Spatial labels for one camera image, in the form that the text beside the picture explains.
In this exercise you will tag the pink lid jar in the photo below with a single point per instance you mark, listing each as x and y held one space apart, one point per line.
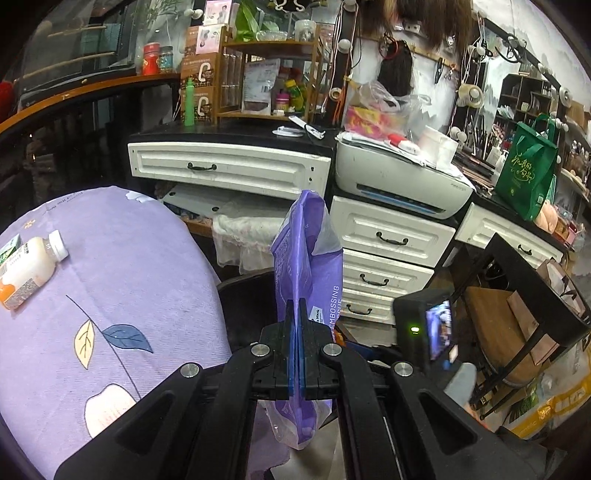
281 102

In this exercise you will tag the brown seat cushion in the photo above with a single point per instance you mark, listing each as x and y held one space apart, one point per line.
489 323

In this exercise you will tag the brown cardboard piece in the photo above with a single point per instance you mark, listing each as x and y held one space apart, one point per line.
535 323

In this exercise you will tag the green bottle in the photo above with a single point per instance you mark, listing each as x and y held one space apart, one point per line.
189 104

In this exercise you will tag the purple printed tablecloth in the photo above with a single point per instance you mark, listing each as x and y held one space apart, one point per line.
138 277

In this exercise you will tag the purple plastic package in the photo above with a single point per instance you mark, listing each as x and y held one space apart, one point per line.
304 249

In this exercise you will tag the white lace stool cover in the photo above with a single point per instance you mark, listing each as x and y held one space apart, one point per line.
244 230

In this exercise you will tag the wide white drawer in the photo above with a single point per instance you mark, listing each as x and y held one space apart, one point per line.
231 161

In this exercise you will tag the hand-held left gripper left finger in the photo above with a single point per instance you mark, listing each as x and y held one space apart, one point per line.
290 355

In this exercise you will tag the glass display case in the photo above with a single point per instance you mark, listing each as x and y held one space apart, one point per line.
78 41

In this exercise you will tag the vanity mirror with bulbs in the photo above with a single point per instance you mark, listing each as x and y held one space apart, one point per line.
512 92

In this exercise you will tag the grey foil pouch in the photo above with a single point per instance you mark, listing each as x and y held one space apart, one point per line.
261 85

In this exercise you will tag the large white drawer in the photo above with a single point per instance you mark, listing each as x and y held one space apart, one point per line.
392 221

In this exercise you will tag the white flat board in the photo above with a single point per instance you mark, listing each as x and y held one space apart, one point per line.
203 198

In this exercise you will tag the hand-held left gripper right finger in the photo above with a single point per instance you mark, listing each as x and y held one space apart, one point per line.
302 355

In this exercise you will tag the peach plush toy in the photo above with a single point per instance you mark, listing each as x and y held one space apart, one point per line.
549 217

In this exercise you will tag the white tissue pack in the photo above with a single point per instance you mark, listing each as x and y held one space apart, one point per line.
436 143

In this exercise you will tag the medium white drawer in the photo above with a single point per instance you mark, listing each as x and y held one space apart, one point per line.
388 270

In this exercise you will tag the small white drawer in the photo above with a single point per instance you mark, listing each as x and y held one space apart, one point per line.
369 300

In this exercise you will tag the red vase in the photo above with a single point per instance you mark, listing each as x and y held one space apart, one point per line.
4 94

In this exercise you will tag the white desk drawer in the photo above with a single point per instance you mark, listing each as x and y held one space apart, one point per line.
498 230

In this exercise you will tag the red tin can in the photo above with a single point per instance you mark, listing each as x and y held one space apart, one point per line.
151 60

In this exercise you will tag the green leafy plant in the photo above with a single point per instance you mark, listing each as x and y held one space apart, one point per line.
247 18

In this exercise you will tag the curved wooden counter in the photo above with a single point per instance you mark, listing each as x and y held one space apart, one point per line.
92 92

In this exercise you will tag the white orange drink bottle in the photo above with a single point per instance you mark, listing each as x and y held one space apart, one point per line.
27 272

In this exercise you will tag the clear plastic bag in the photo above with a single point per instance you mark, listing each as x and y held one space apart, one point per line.
369 120

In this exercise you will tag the brown printed cardboard box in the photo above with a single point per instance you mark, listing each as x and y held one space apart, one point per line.
204 106
198 69

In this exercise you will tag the green white carton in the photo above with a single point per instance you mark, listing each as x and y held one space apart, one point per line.
9 249

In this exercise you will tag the green tote bag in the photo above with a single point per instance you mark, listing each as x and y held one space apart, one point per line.
526 170

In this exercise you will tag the yellow lid jar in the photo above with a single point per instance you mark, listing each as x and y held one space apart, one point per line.
295 92

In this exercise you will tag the teal tin can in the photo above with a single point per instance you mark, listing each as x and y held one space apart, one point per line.
166 60

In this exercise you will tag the yellow printed sack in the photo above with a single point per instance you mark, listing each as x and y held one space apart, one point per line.
554 406

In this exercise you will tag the wooden shelf rack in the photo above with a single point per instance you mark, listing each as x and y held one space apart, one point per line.
268 44

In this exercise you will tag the brown trash bin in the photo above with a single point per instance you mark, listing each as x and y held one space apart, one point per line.
249 304

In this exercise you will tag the white round plate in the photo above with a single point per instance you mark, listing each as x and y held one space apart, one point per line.
287 131

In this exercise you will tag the black metal chair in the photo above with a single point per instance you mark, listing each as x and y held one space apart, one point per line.
521 258

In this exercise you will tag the wooden crate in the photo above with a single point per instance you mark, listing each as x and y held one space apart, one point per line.
198 227

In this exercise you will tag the clear tape roll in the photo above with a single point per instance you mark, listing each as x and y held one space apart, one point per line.
471 94

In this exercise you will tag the black wig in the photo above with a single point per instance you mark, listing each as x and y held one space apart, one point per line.
395 69

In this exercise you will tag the brown wig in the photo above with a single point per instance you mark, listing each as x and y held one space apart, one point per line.
415 18

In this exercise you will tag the white printer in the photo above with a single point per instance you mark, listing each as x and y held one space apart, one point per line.
392 170

